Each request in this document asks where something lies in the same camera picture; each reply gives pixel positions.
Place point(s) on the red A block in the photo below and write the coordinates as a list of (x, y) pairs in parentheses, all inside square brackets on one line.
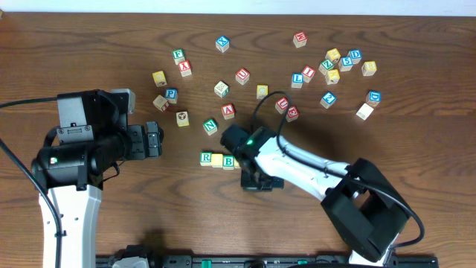
[(228, 111)]

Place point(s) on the blue 2 block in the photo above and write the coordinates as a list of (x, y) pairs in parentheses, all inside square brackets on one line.
[(328, 100)]

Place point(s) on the yellow 8 block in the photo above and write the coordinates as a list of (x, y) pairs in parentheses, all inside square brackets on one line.
[(369, 68)]

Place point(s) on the blue 5 block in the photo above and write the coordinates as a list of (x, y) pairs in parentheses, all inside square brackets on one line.
[(345, 64)]

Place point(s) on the red u block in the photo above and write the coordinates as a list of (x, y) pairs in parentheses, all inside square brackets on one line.
[(281, 105), (242, 76)]

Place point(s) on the green R block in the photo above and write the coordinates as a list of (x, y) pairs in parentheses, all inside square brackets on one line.
[(205, 158)]

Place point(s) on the white 6 block red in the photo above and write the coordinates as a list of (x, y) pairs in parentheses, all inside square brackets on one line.
[(161, 103)]

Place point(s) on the green Z block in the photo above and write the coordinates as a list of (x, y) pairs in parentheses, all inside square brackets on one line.
[(326, 66)]

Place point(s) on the white picture block teal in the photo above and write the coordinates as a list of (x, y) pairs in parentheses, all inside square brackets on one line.
[(221, 89)]

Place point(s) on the red U block upper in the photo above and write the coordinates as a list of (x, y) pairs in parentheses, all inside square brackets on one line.
[(242, 76)]

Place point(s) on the blue P block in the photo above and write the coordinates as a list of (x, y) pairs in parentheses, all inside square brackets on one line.
[(171, 95)]

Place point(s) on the blue d block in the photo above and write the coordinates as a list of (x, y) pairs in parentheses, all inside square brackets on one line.
[(355, 55), (373, 98)]

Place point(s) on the red E block top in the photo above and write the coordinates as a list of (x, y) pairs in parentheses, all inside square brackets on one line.
[(300, 39)]

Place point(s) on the green B block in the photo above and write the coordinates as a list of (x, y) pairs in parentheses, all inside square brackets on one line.
[(228, 162)]

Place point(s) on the soccer ball block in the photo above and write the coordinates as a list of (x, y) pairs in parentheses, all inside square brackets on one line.
[(182, 119)]

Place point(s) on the blue L block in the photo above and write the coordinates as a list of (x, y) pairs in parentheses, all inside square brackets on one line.
[(297, 80)]

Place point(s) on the plain white block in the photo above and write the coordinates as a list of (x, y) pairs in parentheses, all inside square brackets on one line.
[(365, 111)]

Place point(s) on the yellow block left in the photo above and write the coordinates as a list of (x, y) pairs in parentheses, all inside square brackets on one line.
[(159, 78)]

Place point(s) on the red U block lower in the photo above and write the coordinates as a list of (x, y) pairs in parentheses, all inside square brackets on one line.
[(281, 105)]

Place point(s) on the blue X block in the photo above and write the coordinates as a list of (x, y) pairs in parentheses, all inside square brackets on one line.
[(223, 44)]

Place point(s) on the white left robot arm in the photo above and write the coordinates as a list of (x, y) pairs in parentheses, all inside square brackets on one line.
[(72, 176)]

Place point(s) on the yellow block top right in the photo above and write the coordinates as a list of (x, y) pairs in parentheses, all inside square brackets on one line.
[(333, 55)]

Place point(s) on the blue D block upper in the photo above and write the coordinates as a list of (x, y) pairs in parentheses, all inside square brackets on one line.
[(355, 55)]

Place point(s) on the green N block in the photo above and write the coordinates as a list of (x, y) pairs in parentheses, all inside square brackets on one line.
[(210, 126)]

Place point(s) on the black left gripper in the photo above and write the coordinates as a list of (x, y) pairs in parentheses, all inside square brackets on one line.
[(152, 138)]

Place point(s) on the green F block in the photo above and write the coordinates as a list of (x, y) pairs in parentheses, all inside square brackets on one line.
[(178, 56)]

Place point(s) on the red I block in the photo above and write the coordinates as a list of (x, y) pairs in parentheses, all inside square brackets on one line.
[(308, 73)]

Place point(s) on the red Y block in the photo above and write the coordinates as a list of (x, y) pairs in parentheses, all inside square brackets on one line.
[(185, 68)]

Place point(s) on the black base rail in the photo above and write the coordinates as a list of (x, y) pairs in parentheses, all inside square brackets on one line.
[(186, 261)]

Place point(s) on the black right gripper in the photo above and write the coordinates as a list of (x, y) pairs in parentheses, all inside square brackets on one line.
[(261, 182)]

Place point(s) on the yellow O block placed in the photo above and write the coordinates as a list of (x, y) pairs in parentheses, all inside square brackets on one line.
[(217, 160)]

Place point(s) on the yellow block under Z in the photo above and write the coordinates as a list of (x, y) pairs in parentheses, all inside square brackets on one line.
[(332, 77)]

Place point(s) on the blue D block lower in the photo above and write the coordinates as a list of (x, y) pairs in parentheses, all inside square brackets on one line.
[(373, 98)]

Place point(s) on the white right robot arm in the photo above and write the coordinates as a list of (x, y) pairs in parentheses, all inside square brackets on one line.
[(365, 209)]

